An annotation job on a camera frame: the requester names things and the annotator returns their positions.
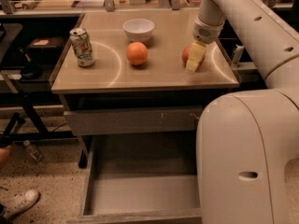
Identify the closed top drawer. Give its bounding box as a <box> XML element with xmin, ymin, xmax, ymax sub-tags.
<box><xmin>64</xmin><ymin>106</ymin><xmax>203</xmax><ymax>135</ymax></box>

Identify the open middle drawer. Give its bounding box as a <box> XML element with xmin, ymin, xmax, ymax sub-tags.
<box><xmin>67</xmin><ymin>131</ymin><xmax>202</xmax><ymax>224</ymax></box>

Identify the white handheld tool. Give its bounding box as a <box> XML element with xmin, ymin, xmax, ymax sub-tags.
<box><xmin>231</xmin><ymin>44</ymin><xmax>244</xmax><ymax>67</ymax></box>

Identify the black round object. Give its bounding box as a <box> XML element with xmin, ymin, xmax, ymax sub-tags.
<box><xmin>19</xmin><ymin>48</ymin><xmax>42</xmax><ymax>80</ymax></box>

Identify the red apple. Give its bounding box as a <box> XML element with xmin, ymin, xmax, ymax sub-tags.
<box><xmin>181</xmin><ymin>45</ymin><xmax>206</xmax><ymax>67</ymax></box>

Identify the white bowl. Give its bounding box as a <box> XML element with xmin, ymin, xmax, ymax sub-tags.
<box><xmin>122</xmin><ymin>19</ymin><xmax>155</xmax><ymax>42</ymax></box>

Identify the black desk frame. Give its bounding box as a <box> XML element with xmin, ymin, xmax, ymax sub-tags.
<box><xmin>0</xmin><ymin>23</ymin><xmax>74</xmax><ymax>142</ymax></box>

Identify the plastic water bottle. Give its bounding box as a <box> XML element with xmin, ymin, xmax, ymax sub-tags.
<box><xmin>23</xmin><ymin>140</ymin><xmax>43</xmax><ymax>162</ymax></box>

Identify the dark box with label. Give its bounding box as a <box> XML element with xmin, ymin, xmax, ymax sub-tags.
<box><xmin>27</xmin><ymin>36</ymin><xmax>64</xmax><ymax>49</ymax></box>

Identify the grey drawer cabinet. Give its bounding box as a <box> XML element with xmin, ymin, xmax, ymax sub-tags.
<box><xmin>51</xmin><ymin>8</ymin><xmax>239</xmax><ymax>164</ymax></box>

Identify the orange fruit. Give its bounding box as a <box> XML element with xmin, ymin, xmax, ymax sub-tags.
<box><xmin>126</xmin><ymin>42</ymin><xmax>148</xmax><ymax>65</ymax></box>

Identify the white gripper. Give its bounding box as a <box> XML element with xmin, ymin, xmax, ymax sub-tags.
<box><xmin>185</xmin><ymin>18</ymin><xmax>223</xmax><ymax>72</ymax></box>

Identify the white sneaker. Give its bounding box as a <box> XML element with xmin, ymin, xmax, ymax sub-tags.
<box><xmin>0</xmin><ymin>189</ymin><xmax>40</xmax><ymax>219</ymax></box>

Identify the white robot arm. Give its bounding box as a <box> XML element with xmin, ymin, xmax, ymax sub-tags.
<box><xmin>195</xmin><ymin>0</ymin><xmax>299</xmax><ymax>224</ymax></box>

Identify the green soda can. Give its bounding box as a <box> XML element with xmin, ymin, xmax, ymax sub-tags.
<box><xmin>69</xmin><ymin>28</ymin><xmax>94</xmax><ymax>67</ymax></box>

